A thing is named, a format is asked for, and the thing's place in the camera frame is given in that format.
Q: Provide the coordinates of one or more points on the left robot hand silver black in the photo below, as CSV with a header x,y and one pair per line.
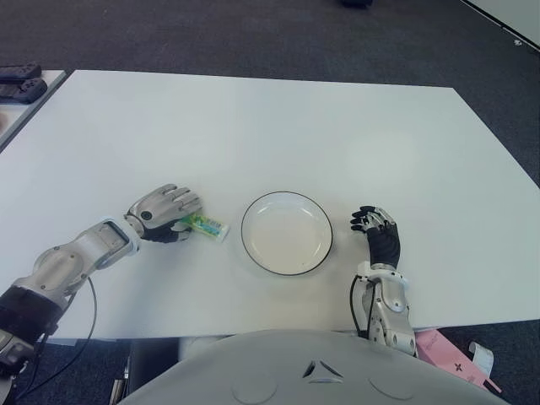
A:
x,y
162,206

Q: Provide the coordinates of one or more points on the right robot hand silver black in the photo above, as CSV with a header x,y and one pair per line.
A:
x,y
384,244

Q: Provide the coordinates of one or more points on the green candy pack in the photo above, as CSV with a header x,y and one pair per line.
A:
x,y
208,226

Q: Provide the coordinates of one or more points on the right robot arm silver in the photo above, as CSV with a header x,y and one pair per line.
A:
x,y
392,308

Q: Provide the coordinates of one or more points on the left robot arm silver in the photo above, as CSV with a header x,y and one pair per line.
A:
x,y
63,266

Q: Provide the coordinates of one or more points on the white plate with black rim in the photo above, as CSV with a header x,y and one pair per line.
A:
x,y
287,236

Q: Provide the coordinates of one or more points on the pink cardboard box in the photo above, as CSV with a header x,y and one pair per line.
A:
x,y
443,350

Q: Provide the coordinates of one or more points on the grey robot torso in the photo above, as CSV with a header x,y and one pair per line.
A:
x,y
316,371

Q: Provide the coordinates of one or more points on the white paper strip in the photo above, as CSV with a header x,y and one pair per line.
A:
x,y
483,358

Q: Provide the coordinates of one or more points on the white side table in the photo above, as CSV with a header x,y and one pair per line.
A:
x,y
29,114

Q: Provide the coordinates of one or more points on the black game controller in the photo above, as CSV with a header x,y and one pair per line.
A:
x,y
19,71
23,90

